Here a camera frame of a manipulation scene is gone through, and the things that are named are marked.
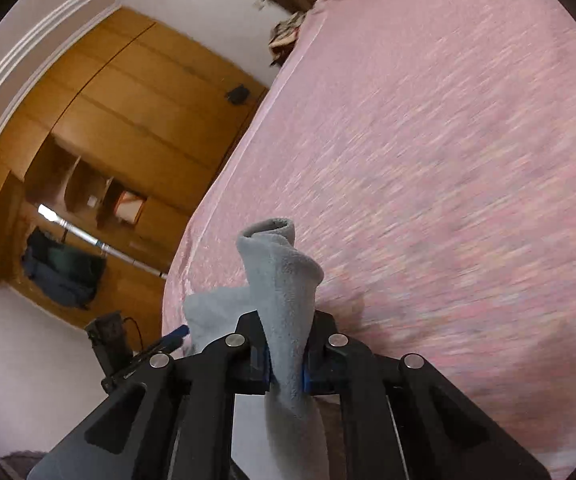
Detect pink floral bedspread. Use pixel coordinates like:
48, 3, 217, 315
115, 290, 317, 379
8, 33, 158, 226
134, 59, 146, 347
163, 0, 576, 479

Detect dark hanging clothes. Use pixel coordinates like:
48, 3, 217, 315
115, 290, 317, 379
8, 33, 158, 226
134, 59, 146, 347
21, 228, 106, 310

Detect grey fleece pants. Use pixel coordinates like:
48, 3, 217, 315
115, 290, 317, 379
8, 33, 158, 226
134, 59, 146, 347
184, 218, 329, 479

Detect metal wardrobe hanging rod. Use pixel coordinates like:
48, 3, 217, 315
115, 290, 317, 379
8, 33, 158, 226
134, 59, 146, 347
38, 204, 168, 280

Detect black wardrobe door knob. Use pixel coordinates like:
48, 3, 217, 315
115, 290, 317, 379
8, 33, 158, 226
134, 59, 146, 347
225, 84, 250, 106

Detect box on wardrobe shelf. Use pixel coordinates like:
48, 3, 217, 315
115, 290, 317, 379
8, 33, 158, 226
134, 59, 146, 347
113, 191, 146, 226

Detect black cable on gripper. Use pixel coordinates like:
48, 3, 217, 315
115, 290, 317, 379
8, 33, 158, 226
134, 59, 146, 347
121, 315, 145, 354

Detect wooden wardrobe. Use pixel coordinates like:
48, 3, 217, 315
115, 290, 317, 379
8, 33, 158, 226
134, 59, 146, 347
0, 8, 266, 346

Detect clothes pile on nightstand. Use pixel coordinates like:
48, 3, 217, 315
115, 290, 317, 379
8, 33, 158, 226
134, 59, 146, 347
268, 12, 306, 66

